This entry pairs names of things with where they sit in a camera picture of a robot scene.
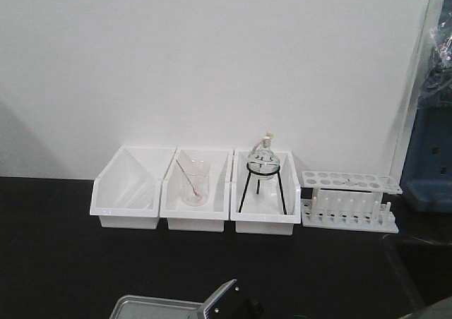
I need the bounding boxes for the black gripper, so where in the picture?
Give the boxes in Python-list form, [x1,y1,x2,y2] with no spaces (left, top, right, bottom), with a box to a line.
[225,297,264,319]

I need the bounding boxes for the silver metal tray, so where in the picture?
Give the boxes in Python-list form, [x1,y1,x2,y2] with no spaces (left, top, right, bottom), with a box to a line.
[109,295,201,319]

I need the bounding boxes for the white bin with beaker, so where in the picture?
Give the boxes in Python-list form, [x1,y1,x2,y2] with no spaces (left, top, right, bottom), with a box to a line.
[160,148,234,232]

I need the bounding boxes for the stained glass beaker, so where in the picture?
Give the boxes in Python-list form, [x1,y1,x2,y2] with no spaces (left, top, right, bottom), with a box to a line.
[182,160,210,207]

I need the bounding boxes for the white bin with tripod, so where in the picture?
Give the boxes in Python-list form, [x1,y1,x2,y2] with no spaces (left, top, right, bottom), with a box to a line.
[230,150,302,236]

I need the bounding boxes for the glass stirring rod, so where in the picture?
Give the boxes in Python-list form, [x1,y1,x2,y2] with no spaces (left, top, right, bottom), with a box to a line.
[176,159,201,197]

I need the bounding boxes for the glass alcohol lamp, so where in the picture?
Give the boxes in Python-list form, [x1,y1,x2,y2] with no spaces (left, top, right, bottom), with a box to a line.
[247,133,280,179]

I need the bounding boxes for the white test tube rack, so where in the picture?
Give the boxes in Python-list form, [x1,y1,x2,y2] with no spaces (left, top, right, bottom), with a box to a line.
[301,171,402,234]

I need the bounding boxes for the empty white storage bin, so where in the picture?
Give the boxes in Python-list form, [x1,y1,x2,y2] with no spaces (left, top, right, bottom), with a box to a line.
[89,145,176,229]

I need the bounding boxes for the blue equipment box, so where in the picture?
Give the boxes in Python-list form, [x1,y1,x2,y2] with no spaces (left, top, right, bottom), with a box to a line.
[401,0,451,213]

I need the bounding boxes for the clear plastic wrapped items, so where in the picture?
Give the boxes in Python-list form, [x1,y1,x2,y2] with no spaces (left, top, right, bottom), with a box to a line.
[417,12,451,109]

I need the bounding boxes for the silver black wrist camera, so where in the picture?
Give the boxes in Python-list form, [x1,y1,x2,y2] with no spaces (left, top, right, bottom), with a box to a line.
[196,279,240,319]

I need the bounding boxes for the black wire tripod stand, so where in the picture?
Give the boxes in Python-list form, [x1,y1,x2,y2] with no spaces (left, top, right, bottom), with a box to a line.
[238,162,287,215]

